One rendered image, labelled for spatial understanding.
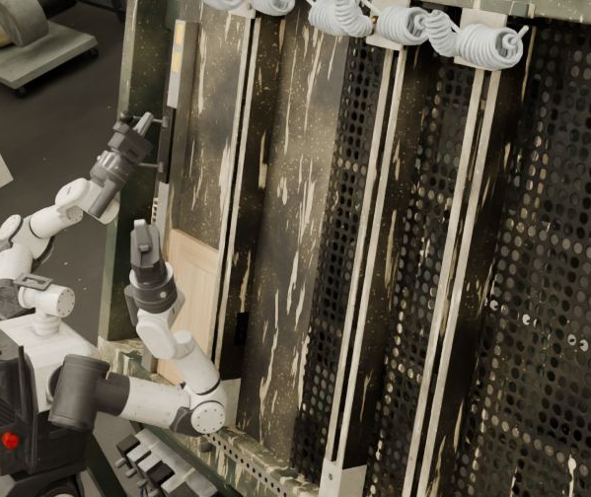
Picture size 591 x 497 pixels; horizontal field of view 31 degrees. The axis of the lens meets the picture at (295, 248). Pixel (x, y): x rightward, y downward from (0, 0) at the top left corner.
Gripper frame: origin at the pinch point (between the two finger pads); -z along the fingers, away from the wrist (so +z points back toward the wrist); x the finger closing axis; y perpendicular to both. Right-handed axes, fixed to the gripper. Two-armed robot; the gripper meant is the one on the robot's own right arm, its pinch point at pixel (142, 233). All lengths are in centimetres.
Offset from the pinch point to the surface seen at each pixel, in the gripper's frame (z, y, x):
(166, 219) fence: 47, -1, 58
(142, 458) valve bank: 97, -16, 20
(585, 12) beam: -49, 76, -18
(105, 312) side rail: 84, -24, 64
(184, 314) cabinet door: 65, 1, 40
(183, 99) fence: 20, 8, 73
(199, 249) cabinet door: 47, 7, 45
